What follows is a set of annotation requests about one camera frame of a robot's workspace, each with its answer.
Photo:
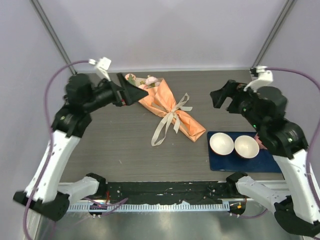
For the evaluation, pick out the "right white bowl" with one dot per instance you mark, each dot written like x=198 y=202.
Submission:
x=246 y=147

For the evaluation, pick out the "white slotted cable duct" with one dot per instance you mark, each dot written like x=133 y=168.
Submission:
x=126 y=208

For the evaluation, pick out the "cream ribbon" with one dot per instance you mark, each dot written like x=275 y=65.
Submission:
x=167 y=120

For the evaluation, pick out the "orange beige wrapping paper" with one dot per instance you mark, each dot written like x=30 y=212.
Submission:
x=161 y=102

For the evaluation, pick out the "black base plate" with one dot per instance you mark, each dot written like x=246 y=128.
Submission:
x=171 y=192

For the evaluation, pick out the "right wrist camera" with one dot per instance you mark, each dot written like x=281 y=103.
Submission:
x=263 y=77

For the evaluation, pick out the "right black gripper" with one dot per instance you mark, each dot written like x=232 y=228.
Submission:
x=231 y=88

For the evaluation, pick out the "white bowl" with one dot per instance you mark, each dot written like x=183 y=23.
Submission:
x=246 y=147
x=221 y=144

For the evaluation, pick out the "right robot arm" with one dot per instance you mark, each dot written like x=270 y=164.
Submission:
x=264 y=108

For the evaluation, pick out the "pink mug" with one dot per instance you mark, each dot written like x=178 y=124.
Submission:
x=259 y=142

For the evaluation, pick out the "light pink fake flower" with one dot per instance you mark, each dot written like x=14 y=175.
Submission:
x=152 y=81

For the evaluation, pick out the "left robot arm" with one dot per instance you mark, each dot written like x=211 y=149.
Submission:
x=43 y=194

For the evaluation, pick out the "left white bowl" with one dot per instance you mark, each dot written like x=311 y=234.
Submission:
x=221 y=144

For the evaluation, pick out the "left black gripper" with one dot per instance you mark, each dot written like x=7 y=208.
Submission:
x=130 y=92

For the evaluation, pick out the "dark blue mat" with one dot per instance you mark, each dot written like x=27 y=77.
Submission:
x=262 y=163

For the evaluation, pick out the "peach fake flower with buds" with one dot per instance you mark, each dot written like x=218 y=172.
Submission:
x=131 y=78

